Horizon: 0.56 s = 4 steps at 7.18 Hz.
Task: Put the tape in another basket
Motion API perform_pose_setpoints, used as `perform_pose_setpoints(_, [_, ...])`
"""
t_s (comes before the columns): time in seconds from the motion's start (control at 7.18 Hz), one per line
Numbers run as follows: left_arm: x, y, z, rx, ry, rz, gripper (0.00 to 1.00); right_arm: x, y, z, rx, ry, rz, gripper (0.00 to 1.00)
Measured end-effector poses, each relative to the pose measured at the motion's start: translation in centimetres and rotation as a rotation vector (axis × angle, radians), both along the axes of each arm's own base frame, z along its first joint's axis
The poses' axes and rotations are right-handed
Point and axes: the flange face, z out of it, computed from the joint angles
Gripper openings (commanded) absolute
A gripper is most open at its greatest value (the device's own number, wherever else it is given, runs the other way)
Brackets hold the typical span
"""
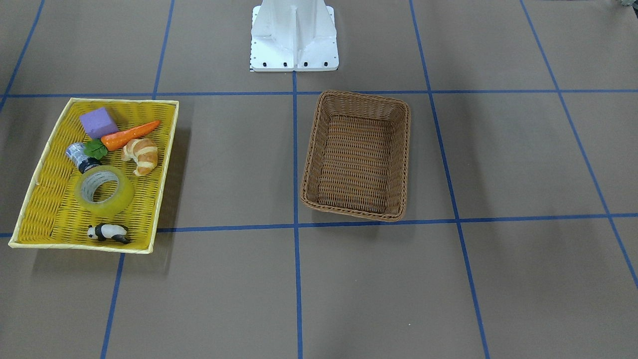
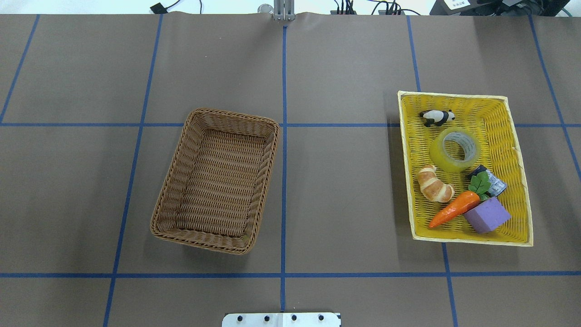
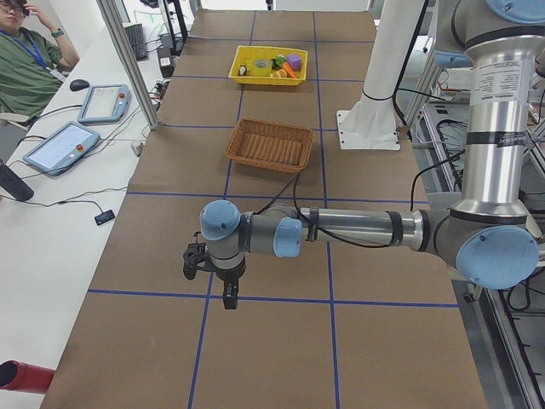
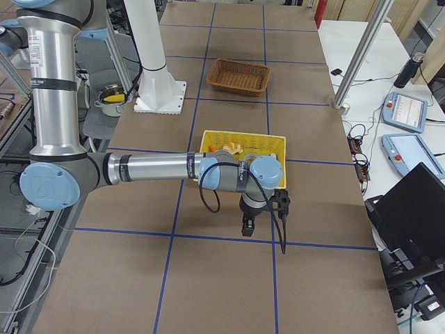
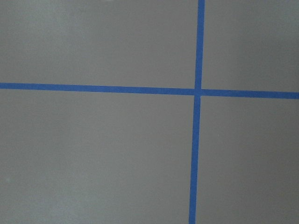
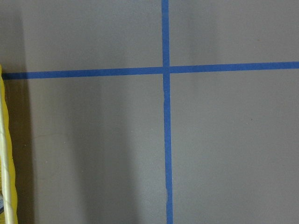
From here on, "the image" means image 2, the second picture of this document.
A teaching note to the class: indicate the toy croissant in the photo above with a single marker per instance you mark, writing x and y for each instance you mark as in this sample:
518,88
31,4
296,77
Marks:
432,188

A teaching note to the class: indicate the brown wicker basket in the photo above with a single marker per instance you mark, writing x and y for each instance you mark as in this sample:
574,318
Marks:
217,183

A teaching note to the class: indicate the purple foam block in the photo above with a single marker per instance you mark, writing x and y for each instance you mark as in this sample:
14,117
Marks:
487,216

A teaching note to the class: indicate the panda figurine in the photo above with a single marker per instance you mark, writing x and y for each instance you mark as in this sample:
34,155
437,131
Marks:
436,117

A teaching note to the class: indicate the yellow tape roll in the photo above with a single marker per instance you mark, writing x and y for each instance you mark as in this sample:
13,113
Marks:
454,150

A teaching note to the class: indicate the aluminium frame post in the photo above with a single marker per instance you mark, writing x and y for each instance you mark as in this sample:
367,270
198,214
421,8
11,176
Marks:
284,10

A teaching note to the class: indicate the toy carrot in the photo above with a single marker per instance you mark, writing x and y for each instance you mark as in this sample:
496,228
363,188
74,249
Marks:
467,200

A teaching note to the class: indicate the yellow woven basket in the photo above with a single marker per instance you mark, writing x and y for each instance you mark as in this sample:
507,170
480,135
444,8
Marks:
489,119

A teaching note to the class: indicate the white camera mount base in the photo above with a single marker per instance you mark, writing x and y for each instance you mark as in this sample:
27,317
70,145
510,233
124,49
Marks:
283,319

